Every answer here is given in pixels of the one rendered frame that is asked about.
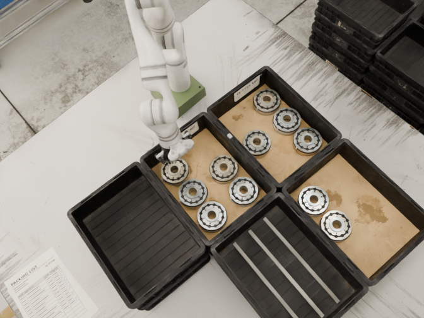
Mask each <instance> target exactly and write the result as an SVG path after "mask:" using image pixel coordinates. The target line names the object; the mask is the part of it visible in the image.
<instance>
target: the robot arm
mask: <svg viewBox="0 0 424 318"><path fill-rule="evenodd" d="M124 1H125V5H126V9H127V14H128V17H129V22H130V26H131V30H132V35H133V37H134V42H135V44H136V49H137V53H138V59H139V67H140V72H141V78H142V79H141V81H142V86H143V88H144V89H145V90H151V91H158V92H160V93H161V94H162V96H163V98H159V99H152V100H145V101H144V102H142V104H141V105H140V106H139V116H140V119H141V121H142V122H143V124H144V125H145V126H146V127H147V128H149V129H151V130H152V131H153V132H154V133H155V134H156V138H157V140H158V142H159V144H160V146H161V148H162V149H161V151H162V152H160V153H159V154H158V153H156V154H155V157H156V158H157V159H158V161H159V162H161V163H163V164H166V162H168V163H169V164H173V162H174V161H176V160H178V159H179V158H180V157H182V156H183V155H185V154H186V153H187V152H188V151H189V150H191V149H192V148H193V147H194V142H193V140H192V135H191V134H190V133H189V132H188V131H185V133H184V135H183V136H182V135H181V132H180V129H179V127H178V126H177V123H176V120H177V119H178V116H179V110H178V107H177V104H176V102H175V99H174V97H173V95H172V92H171V90H173V91H174V92H178V93H180V92H183V91H186V90H187V89H188V88H189V87H190V85H191V81H190V76H189V68H188V63H187V55H186V48H185V40H184V28H183V26H182V24H181V23H180V22H175V15H174V11H173V9H172V7H171V4H170V1H169V0H124ZM140 9H143V18H144V20H145V22H146V24H147V26H148V28H149V29H150V30H151V32H152V35H153V37H152V36H151V35H150V33H149V32H148V31H147V29H146V27H145V26H144V24H143V22H142V19H141V16H140V13H139V10H140ZM162 50H163V51H162ZM163 155H164V157H163Z"/></svg>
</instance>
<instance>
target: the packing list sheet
mask: <svg viewBox="0 0 424 318"><path fill-rule="evenodd" d="M4 284H5V285H6V287H7V289H8V290H7V291H8V293H9V294H10V295H11V297H12V298H13V300H14V301H15V303H16V304H17V306H18V308H19V310H20V312H21V314H22V316H23V318H90V317H91V316H92V315H93V314H94V313H96V312H97V311H98V310H99V309H98V307H97V306H96V305H95V304H94V303H93V301H92V300H91V298H90V297H89V296H88V295H87V294H86V292H85V291H84V289H82V287H81V286H80V284H79V283H78V282H77V281H76V280H75V278H74V277H73V275H72V274H71V273H70V272H69V271H68V269H67V268H66V267H65V265H63V263H62V262H61V260H60V258H59V257H58V255H57V254H56V252H55V250H54V249H53V247H51V248H50V249H49V250H47V251H46V252H44V253H43V254H42V255H41V256H39V257H38V258H36V259H35V260H34V261H32V262H31V263H30V264H29V265H27V266H26V267H24V268H23V269H22V270H21V271H19V272H18V273H16V274H15V275H14V276H12V277H11V278H10V279H8V280H7V281H5V282H4Z"/></svg>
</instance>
